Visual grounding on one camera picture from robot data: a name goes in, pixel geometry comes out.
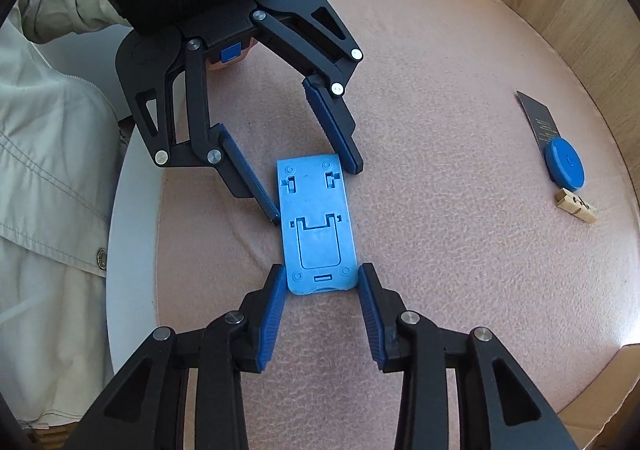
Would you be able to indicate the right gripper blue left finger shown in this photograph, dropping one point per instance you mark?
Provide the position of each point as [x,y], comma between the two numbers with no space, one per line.
[144,405]

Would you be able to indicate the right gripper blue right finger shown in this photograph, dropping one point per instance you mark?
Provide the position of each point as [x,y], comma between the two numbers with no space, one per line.
[499,406]

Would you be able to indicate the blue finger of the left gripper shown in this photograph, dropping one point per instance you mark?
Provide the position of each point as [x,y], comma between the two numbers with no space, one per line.
[208,145]
[318,46]

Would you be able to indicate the blue plastic phone stand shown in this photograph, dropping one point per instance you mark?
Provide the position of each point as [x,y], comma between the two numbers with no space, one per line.
[318,246]

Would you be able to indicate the person's right hand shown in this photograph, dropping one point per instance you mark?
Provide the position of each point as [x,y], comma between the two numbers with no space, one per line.
[233,54]

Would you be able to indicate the brown cardboard box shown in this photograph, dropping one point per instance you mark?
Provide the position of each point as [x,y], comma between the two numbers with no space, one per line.
[597,416]

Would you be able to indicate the beige jacket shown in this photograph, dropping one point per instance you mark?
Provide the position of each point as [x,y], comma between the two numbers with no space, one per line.
[61,153]

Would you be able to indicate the wooden clothespin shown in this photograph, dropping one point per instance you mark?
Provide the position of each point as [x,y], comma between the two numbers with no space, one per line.
[574,205]

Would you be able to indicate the dark grey card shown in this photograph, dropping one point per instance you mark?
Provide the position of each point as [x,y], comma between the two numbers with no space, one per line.
[540,121]

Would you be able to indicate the large wooden board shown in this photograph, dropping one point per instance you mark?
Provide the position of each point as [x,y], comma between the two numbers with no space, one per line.
[599,41]

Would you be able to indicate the blue round tape measure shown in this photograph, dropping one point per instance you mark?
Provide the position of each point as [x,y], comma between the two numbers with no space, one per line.
[564,164]

